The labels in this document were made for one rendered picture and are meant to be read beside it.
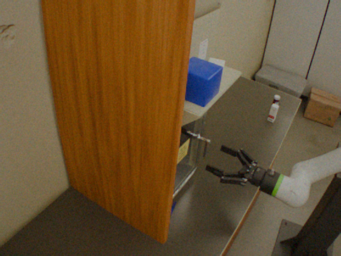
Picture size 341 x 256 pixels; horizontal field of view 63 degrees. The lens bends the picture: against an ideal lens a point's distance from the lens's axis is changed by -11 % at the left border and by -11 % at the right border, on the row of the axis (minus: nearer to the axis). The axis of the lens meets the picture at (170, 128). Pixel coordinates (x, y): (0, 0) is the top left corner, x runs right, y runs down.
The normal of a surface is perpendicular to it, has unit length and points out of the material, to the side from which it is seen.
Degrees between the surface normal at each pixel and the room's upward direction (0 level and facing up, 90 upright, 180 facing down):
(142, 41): 90
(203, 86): 90
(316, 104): 87
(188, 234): 0
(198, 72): 0
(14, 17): 90
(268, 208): 0
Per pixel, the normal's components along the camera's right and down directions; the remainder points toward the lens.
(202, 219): 0.07, -0.78
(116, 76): -0.53, 0.50
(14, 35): 0.84, 0.38
